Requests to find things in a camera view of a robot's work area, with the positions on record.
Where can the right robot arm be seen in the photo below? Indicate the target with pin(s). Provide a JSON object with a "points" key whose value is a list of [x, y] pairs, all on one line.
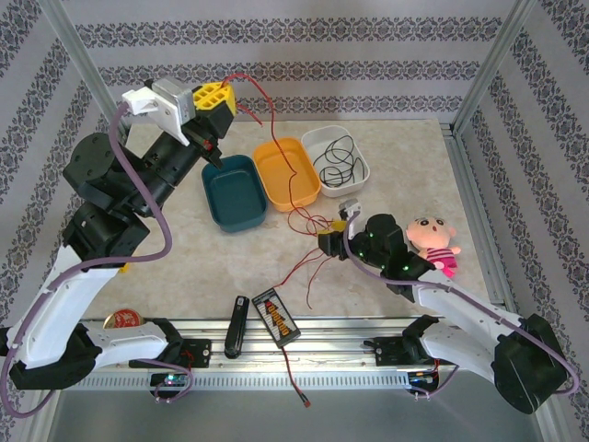
{"points": [[460, 306]]}

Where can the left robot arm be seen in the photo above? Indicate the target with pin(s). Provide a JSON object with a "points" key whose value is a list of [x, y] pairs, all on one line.
{"points": [[55, 299]]}

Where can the plush doll pink striped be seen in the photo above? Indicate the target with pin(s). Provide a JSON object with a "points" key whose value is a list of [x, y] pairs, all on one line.
{"points": [[435, 239]]}

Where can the orange plastic bin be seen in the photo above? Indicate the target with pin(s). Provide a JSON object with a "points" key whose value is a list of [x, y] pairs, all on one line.
{"points": [[276, 184]]}

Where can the small yellow block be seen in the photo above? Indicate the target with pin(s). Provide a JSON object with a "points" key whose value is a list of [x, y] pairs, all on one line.
{"points": [[124, 268]]}

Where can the white plastic bin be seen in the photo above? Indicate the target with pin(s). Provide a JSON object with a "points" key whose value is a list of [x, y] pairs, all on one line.
{"points": [[317, 138]]}

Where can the black battery pack orange label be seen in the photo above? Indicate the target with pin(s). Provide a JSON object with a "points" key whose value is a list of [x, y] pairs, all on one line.
{"points": [[276, 315]]}

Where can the teal plastic bin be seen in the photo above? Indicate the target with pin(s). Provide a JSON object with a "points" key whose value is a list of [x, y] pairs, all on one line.
{"points": [[234, 193]]}

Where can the black stapler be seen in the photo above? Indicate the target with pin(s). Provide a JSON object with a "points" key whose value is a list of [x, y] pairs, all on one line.
{"points": [[236, 327]]}

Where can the round red gold tin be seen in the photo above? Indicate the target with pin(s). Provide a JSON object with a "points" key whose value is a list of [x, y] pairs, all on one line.
{"points": [[122, 319]]}

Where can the small circuit board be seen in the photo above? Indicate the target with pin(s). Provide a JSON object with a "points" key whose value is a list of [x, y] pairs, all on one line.
{"points": [[421, 376], [170, 380]]}

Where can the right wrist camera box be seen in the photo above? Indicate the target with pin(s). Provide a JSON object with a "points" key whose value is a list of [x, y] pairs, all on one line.
{"points": [[349, 208]]}

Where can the aluminium side rail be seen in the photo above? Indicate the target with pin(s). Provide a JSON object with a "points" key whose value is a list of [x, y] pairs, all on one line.
{"points": [[478, 207]]}

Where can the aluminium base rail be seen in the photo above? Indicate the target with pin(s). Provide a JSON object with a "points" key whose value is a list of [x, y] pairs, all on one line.
{"points": [[322, 354]]}

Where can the aluminium frame post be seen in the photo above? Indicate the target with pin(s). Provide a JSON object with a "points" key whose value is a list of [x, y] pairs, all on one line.
{"points": [[69, 37], [488, 73]]}

